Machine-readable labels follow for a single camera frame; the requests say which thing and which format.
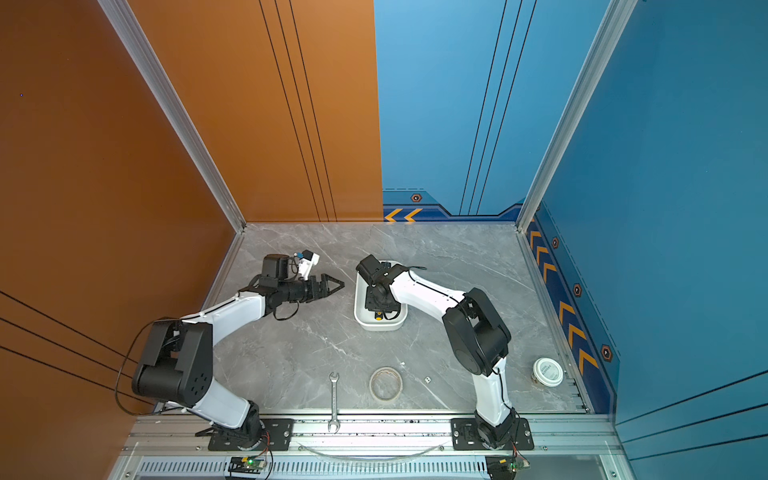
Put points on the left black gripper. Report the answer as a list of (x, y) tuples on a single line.
[(323, 287)]

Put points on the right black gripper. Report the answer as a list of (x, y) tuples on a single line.
[(369, 305)]

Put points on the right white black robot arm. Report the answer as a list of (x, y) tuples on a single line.
[(478, 336)]

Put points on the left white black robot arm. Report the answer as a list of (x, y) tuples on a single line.
[(176, 364)]

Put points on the white plastic bin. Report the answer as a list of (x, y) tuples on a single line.
[(366, 318)]

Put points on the clear tape roll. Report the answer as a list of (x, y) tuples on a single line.
[(385, 384)]

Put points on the silver wrench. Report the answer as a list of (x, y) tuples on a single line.
[(334, 423)]

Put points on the left green circuit board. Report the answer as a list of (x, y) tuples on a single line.
[(247, 467)]

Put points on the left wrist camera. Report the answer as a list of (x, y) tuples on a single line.
[(305, 261)]

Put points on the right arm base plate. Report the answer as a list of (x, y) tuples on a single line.
[(514, 433)]

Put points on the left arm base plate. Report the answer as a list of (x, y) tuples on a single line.
[(274, 434)]

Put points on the aluminium front rail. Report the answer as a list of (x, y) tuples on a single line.
[(376, 445)]

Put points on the aluminium corner post left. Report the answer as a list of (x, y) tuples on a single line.
[(126, 25)]

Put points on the aluminium corner post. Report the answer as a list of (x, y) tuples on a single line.
[(601, 50), (126, 25)]

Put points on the aluminium corner post right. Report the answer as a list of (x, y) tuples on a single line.
[(601, 50)]

